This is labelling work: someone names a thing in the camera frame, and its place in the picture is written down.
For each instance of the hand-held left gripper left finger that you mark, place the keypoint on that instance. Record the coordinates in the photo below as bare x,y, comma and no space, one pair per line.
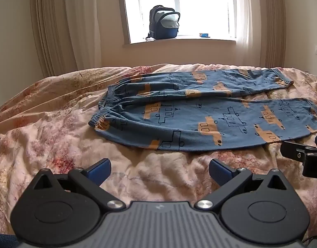
100,171

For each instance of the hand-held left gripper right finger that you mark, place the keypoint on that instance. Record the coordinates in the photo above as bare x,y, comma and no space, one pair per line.
220,173

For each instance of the blue printed pants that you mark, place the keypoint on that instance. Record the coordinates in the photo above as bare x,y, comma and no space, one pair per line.
189,118

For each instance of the floral pink blanket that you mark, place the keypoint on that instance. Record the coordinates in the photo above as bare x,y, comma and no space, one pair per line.
44,124

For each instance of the dark blue cloth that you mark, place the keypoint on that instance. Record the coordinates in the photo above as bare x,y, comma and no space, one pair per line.
3,240

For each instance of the beige curtain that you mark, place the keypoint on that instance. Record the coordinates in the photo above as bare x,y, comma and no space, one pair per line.
273,23
48,25

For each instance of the beige window sill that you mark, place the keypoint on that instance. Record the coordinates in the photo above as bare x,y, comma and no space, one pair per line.
179,43

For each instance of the small blue box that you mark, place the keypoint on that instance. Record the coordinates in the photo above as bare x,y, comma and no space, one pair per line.
204,35

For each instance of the white sheer curtain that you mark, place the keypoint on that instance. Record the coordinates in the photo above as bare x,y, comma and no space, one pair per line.
84,23
247,18

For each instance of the dark blue backpack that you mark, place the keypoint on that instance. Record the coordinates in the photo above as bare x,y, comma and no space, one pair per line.
163,24

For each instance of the white framed window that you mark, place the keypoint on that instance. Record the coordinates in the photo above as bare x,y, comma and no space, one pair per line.
199,7

